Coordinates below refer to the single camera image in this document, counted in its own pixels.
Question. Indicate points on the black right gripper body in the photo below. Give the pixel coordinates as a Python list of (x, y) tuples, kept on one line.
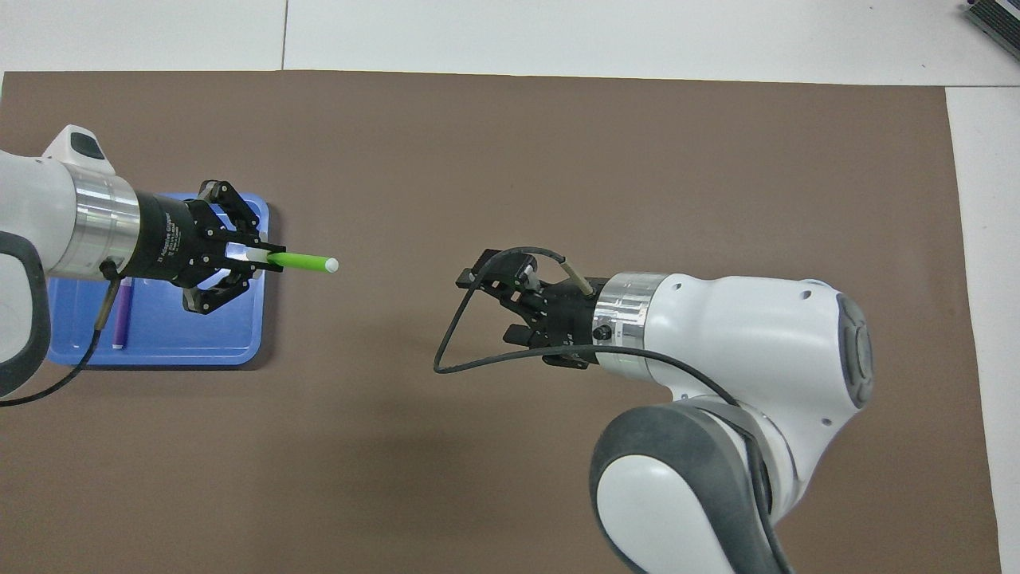
[(570, 319)]

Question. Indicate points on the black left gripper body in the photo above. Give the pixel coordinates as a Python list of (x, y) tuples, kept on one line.
[(171, 239)]

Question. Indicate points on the green pen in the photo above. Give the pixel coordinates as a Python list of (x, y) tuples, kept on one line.
[(303, 261)]

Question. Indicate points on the purple pen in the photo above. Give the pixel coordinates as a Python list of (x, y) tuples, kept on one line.
[(121, 319)]

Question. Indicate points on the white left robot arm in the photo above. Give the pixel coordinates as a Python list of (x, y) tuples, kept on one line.
[(32, 199)]

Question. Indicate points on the blue plastic tray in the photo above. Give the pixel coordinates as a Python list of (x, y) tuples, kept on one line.
[(231, 335)]

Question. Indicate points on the brown table mat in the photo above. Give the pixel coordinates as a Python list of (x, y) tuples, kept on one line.
[(398, 462)]

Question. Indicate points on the grey striped device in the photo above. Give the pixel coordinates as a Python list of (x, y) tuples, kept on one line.
[(996, 16)]

